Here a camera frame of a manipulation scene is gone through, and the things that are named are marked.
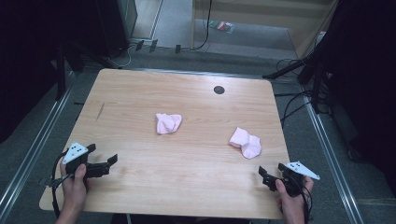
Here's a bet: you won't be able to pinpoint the person's right hand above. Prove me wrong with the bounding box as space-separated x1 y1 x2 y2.
275 175 315 217

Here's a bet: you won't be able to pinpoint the black metal stand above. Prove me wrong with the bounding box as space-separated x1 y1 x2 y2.
55 43 86 101

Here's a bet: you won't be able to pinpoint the person's left hand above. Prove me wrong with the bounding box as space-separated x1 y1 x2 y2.
60 163 89 215

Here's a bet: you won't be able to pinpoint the black hanging cable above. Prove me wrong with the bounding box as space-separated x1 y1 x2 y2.
190 0 213 51

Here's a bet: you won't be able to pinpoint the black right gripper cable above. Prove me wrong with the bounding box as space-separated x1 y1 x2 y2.
292 174 314 224

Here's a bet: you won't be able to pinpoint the white floor cable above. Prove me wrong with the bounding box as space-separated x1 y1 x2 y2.
106 46 134 69

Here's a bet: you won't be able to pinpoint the metal floor rail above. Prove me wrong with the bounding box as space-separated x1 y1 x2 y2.
0 70 78 216
302 94 365 224

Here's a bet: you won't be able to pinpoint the black tripod stand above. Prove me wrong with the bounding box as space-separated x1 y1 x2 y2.
262 46 331 115

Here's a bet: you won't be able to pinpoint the black cabinet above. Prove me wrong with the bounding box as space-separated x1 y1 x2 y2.
92 0 138 59

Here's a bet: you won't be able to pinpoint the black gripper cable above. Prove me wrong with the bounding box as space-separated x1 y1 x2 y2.
292 174 314 224
50 151 69 219

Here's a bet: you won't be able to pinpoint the black floor cables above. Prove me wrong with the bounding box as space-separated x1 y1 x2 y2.
274 58 316 125

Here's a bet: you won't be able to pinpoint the pink sock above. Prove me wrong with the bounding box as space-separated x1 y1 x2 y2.
229 126 262 160
155 112 183 135

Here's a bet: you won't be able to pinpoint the colourful packet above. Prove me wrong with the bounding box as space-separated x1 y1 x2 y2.
208 20 234 34

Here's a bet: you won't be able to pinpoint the light wooden partition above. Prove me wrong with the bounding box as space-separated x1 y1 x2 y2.
190 0 340 60

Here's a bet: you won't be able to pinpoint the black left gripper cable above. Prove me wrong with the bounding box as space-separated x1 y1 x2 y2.
50 151 69 219

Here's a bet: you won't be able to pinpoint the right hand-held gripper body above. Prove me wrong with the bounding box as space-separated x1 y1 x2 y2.
266 161 321 198

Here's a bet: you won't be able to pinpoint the dark curtain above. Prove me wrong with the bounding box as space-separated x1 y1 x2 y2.
320 0 396 190
0 0 106 145

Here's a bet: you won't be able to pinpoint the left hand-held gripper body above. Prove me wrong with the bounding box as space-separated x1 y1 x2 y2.
62 142 110 180

